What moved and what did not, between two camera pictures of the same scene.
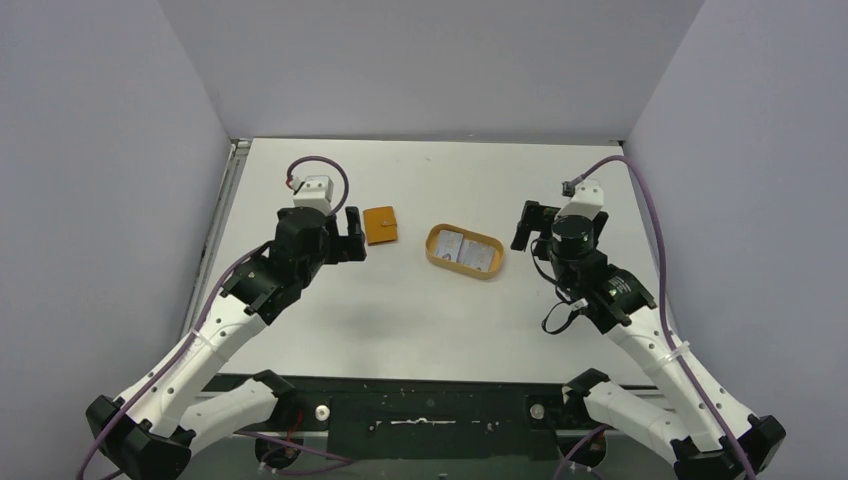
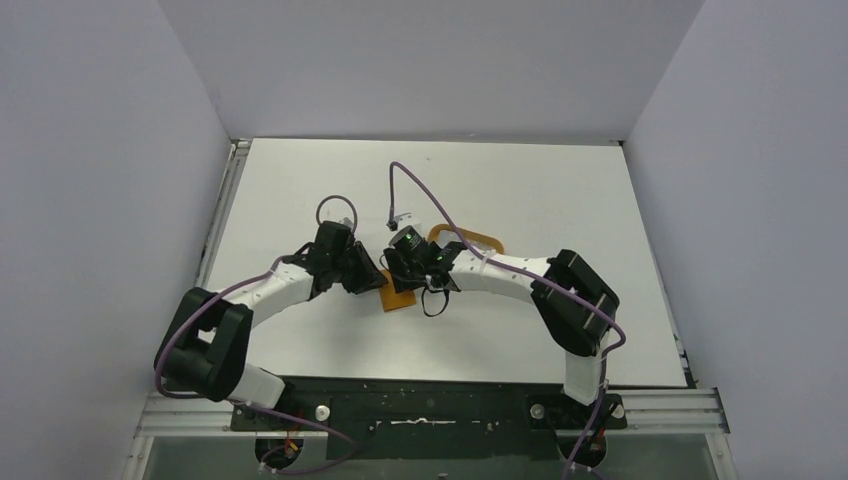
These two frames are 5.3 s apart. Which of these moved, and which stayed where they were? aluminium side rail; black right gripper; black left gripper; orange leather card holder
Moved: black left gripper; black right gripper; orange leather card holder
Stayed: aluminium side rail
